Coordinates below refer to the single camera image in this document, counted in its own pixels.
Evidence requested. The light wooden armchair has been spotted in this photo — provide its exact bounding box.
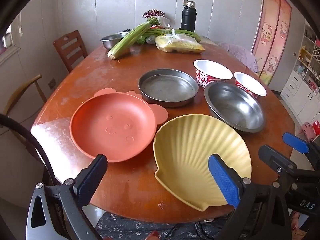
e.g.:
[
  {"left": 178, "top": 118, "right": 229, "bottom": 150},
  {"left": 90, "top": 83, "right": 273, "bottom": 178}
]
[{"left": 0, "top": 74, "right": 48, "bottom": 130}]

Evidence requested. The thick celery bunch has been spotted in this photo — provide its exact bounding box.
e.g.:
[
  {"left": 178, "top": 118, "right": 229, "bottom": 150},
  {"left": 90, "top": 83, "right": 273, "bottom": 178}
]
[{"left": 107, "top": 17, "right": 160, "bottom": 60}]

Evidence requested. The yellow shell-shaped plate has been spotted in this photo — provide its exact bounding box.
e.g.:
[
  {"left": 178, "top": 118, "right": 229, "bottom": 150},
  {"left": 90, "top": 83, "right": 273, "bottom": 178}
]
[{"left": 153, "top": 114, "right": 252, "bottom": 212}]

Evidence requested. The pink plastic stool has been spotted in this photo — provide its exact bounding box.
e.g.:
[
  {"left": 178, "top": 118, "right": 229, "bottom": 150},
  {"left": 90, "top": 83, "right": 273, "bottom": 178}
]
[{"left": 299, "top": 119, "right": 320, "bottom": 141}]

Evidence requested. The white shelf cabinet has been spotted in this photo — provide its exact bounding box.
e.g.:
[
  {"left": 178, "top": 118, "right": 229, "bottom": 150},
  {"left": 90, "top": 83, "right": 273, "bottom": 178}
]
[{"left": 280, "top": 21, "right": 320, "bottom": 115}]

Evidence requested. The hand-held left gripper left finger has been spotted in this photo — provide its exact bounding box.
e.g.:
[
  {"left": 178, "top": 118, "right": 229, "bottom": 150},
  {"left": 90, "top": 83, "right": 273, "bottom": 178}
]
[{"left": 26, "top": 154, "right": 108, "bottom": 240}]

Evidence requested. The round metal pan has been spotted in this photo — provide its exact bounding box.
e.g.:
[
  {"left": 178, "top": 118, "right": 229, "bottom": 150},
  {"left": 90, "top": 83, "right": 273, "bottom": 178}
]
[{"left": 138, "top": 68, "right": 199, "bottom": 108}]

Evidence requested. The person's right hand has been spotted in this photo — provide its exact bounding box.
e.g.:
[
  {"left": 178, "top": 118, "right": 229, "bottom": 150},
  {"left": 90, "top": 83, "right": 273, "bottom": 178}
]
[{"left": 291, "top": 211, "right": 302, "bottom": 230}]

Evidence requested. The black thermos bottle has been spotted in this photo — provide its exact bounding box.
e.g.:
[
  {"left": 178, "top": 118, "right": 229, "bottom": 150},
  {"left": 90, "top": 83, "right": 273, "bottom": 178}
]
[{"left": 180, "top": 2, "right": 197, "bottom": 33}]

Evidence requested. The steel bowl with wide rim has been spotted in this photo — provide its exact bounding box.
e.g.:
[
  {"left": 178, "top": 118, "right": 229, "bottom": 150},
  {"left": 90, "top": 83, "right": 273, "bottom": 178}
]
[{"left": 204, "top": 82, "right": 265, "bottom": 133}]

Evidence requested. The brown wooden chair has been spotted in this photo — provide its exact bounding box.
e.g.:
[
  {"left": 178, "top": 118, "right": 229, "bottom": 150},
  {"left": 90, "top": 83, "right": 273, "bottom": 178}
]
[{"left": 53, "top": 30, "right": 88, "bottom": 73}]

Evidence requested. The purple cloth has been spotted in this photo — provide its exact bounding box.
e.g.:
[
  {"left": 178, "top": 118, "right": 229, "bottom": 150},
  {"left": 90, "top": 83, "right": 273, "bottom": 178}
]
[{"left": 219, "top": 42, "right": 260, "bottom": 73}]

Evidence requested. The plastic bag of yellow noodles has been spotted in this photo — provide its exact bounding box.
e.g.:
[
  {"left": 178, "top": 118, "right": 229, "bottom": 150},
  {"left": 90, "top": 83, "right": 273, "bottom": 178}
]
[{"left": 155, "top": 34, "right": 206, "bottom": 54}]

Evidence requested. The dark red flower bouquet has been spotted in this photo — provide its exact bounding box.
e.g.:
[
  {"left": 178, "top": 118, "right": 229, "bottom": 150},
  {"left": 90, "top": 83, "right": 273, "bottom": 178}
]
[{"left": 142, "top": 9, "right": 165, "bottom": 19}]

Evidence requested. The person's dark patterned clothing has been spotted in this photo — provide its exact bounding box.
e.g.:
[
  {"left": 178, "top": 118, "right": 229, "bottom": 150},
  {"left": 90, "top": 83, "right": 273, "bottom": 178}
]
[{"left": 96, "top": 211, "right": 250, "bottom": 240}]

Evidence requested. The black cable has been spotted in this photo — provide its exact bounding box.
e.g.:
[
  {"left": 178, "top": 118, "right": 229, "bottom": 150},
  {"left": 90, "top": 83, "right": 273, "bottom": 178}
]
[{"left": 0, "top": 114, "right": 60, "bottom": 185}]

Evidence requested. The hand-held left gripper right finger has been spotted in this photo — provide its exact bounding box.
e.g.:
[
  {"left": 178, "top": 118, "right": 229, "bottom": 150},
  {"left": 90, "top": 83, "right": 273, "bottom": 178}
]
[{"left": 208, "top": 154, "right": 292, "bottom": 240}]

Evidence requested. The steel basin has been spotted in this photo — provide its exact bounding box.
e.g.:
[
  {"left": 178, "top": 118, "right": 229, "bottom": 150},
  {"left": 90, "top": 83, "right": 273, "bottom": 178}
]
[{"left": 101, "top": 32, "right": 130, "bottom": 50}]

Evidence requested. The window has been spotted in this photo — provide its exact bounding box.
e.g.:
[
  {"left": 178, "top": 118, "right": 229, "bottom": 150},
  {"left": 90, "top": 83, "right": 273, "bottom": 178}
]
[{"left": 0, "top": 25, "right": 20, "bottom": 55}]

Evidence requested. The small red instant noodle bowl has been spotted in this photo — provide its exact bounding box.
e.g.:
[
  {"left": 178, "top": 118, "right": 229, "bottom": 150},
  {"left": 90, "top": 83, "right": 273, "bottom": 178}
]
[{"left": 234, "top": 72, "right": 267, "bottom": 100}]

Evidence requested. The white pull cord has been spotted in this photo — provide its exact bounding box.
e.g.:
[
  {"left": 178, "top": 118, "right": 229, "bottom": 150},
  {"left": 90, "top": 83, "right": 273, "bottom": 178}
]
[{"left": 17, "top": 12, "right": 24, "bottom": 37}]

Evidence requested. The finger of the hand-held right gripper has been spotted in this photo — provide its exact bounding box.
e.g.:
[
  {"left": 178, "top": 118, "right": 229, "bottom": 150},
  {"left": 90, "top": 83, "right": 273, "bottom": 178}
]
[
  {"left": 259, "top": 145, "right": 320, "bottom": 181},
  {"left": 282, "top": 132, "right": 320, "bottom": 167}
]

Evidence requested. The orange bear-shaped plate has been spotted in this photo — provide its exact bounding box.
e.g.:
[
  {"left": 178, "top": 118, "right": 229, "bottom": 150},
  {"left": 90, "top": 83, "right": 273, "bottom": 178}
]
[{"left": 69, "top": 88, "right": 169, "bottom": 162}]

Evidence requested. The pink cartoon cat door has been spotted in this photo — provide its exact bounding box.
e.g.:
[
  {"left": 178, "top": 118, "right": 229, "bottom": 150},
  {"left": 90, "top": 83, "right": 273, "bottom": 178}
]
[{"left": 251, "top": 0, "right": 293, "bottom": 85}]

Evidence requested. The thin celery bunch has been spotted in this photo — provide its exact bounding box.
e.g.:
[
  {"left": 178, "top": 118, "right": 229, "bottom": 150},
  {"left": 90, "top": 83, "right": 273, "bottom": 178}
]
[{"left": 142, "top": 29, "right": 202, "bottom": 43}]

